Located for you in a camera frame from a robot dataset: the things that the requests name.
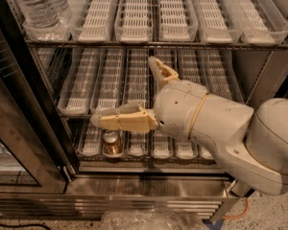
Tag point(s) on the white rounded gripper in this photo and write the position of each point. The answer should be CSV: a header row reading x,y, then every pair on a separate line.
x,y
178,107

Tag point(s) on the clear plastic water bottle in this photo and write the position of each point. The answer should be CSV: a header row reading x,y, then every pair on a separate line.
x,y
39,13

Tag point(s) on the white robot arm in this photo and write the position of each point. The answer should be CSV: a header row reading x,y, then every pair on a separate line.
x,y
249,144

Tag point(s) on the stainless steel fridge cabinet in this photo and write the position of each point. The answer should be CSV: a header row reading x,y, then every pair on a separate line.
x,y
114,180

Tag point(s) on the glass fridge door left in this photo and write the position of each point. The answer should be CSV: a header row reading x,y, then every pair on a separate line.
x,y
25,165

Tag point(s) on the gold beverage can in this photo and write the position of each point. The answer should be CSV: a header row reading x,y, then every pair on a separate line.
x,y
111,142

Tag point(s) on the clear plastic bag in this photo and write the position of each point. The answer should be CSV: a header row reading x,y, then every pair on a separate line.
x,y
151,220

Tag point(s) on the blue tape on floor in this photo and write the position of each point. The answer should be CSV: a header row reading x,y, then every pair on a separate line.
x,y
213,225

